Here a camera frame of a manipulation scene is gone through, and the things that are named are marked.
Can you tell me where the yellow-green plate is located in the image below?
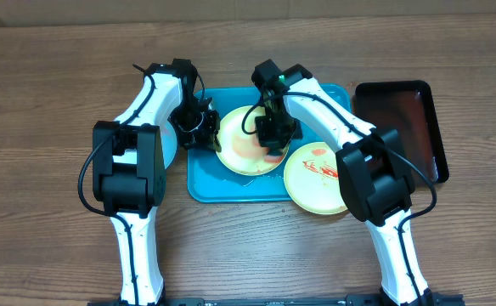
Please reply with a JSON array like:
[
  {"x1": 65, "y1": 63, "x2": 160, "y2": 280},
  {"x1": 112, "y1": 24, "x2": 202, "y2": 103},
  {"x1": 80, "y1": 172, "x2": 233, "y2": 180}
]
[
  {"x1": 217, "y1": 105, "x2": 289, "y2": 176},
  {"x1": 284, "y1": 142, "x2": 347, "y2": 215}
]

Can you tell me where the orange green sponge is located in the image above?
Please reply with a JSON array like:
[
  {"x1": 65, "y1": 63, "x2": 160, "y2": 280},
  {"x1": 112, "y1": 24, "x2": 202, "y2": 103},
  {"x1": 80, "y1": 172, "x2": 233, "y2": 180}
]
[{"x1": 263, "y1": 150, "x2": 286, "y2": 164}]

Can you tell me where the light blue plate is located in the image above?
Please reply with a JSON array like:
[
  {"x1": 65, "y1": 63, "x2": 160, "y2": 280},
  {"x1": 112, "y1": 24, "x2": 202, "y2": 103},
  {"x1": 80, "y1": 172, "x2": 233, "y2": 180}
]
[{"x1": 160, "y1": 121, "x2": 178, "y2": 169}]

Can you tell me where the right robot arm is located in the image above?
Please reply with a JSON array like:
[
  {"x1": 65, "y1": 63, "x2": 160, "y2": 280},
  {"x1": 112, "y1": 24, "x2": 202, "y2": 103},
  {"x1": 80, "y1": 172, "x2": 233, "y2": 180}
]
[{"x1": 251, "y1": 59, "x2": 434, "y2": 305}]

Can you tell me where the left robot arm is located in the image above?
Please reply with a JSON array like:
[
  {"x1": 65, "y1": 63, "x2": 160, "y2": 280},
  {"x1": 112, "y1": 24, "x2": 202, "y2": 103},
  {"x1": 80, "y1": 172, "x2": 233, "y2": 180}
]
[{"x1": 82, "y1": 59, "x2": 222, "y2": 305}]

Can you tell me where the teal plastic tray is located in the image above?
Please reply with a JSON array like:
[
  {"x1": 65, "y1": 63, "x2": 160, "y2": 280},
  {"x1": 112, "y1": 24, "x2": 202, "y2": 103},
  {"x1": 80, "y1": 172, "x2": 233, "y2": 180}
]
[{"x1": 187, "y1": 83, "x2": 352, "y2": 204}]

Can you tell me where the black rectangular tray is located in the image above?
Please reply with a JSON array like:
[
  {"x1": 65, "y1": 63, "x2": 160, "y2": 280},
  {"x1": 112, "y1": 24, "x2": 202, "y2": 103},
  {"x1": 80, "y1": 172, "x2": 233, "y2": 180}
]
[{"x1": 352, "y1": 80, "x2": 449, "y2": 184}]

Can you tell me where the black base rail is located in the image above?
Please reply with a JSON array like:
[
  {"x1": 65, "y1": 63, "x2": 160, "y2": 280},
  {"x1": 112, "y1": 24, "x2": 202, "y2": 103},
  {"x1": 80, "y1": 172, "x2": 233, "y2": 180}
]
[{"x1": 87, "y1": 292, "x2": 465, "y2": 306}]

